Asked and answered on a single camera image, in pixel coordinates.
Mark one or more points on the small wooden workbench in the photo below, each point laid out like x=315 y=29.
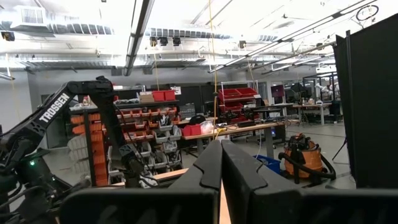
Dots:
x=311 y=105

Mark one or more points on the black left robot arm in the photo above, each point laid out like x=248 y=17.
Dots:
x=53 y=112

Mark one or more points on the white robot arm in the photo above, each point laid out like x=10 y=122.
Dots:
x=320 y=87

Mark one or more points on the clear plastic bag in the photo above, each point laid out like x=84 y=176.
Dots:
x=207 y=127

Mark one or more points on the black partition screen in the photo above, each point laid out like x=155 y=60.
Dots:
x=373 y=109

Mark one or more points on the long wooden workbench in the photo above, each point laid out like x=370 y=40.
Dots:
x=248 y=127

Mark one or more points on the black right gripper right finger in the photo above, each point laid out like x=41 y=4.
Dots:
x=311 y=208

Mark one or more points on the black bag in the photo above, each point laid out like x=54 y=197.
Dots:
x=197 y=120

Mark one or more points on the orange shop vacuum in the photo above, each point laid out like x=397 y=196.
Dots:
x=308 y=158

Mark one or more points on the red plastic bin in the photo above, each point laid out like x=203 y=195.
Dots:
x=186 y=131
x=170 y=95
x=196 y=130
x=158 y=96

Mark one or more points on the white ceiling vent unit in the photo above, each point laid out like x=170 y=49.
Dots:
x=31 y=17

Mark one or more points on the blue plastic storage bin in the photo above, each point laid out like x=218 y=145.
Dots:
x=270 y=163

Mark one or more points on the monitor with reddish screen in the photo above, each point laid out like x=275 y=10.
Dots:
x=277 y=91

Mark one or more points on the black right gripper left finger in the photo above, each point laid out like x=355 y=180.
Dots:
x=140 y=208

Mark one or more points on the shelf with orange bins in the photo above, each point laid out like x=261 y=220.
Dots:
x=93 y=137

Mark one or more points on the long ceiling light bar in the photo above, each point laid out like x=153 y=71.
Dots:
x=136 y=37

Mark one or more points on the brown cardboard box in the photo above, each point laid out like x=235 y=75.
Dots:
x=146 y=98

